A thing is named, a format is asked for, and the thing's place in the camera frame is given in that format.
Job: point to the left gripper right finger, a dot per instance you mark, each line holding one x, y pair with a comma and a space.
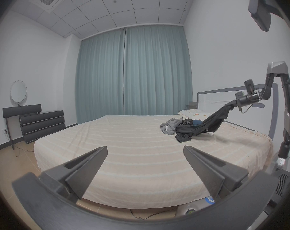
214, 174

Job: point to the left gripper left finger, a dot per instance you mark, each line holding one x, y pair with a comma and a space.
70, 176

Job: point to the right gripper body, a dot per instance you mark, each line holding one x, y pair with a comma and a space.
249, 99

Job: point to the black T-shirt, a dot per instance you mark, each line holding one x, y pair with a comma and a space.
212, 123

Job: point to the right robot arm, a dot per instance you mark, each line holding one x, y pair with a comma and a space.
288, 109

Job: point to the bed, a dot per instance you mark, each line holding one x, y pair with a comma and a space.
135, 152

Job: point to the blue and white garment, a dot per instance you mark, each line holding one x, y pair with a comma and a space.
197, 122

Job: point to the grey bedside table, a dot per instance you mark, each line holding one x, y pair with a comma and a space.
192, 104

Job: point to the white printed pillow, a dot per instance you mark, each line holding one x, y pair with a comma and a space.
192, 114

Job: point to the black shiny garment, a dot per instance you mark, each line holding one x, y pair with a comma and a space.
186, 122

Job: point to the grey knit garment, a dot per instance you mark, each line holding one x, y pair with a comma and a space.
168, 126

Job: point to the black dressing table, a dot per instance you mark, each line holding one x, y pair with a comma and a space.
20, 110

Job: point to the round white mirror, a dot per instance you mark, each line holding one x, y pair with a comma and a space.
18, 92

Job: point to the blue-green curtain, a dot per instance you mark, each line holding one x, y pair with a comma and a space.
135, 75

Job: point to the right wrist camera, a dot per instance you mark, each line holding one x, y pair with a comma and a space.
239, 95

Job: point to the white wall socket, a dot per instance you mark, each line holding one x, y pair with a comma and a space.
5, 131

